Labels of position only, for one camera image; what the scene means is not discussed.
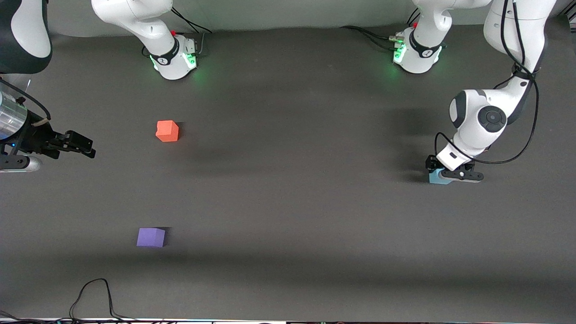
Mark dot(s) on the orange cube block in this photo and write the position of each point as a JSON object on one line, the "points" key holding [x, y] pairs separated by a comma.
{"points": [[167, 131]]}

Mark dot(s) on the blue cube block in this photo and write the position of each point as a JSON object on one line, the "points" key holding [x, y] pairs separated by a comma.
{"points": [[435, 177]]}

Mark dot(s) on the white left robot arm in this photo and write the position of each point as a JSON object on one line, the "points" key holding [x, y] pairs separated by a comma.
{"points": [[477, 117]]}

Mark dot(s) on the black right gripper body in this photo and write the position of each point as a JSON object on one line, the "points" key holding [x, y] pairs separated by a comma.
{"points": [[35, 135]]}

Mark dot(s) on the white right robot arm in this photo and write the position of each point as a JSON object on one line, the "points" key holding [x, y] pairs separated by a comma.
{"points": [[148, 27]]}

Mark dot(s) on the purple cube block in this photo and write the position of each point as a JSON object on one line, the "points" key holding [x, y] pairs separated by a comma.
{"points": [[150, 237]]}

